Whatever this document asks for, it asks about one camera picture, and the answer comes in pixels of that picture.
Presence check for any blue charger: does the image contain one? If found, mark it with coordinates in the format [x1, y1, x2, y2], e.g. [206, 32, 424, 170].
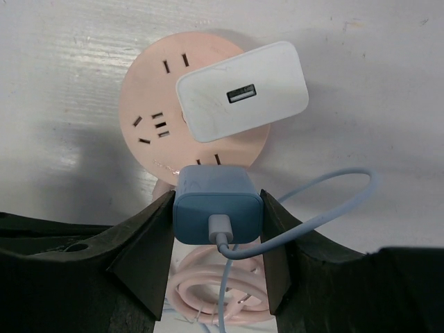
[173, 164, 264, 245]

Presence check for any pink round power strip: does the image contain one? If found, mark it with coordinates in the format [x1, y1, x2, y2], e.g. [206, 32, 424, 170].
[119, 32, 270, 185]

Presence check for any white USB charger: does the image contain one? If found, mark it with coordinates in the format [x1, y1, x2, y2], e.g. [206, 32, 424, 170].
[176, 41, 309, 143]

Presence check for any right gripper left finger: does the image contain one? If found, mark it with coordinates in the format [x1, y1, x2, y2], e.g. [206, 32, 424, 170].
[1, 191, 175, 332]

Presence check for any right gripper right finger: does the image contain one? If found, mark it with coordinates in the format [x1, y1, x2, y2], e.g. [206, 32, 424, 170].
[259, 189, 444, 333]

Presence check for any pink power cord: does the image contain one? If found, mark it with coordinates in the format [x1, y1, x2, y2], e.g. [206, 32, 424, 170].
[152, 180, 271, 327]

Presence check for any light blue cable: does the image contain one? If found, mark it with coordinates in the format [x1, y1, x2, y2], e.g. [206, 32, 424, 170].
[162, 167, 382, 333]

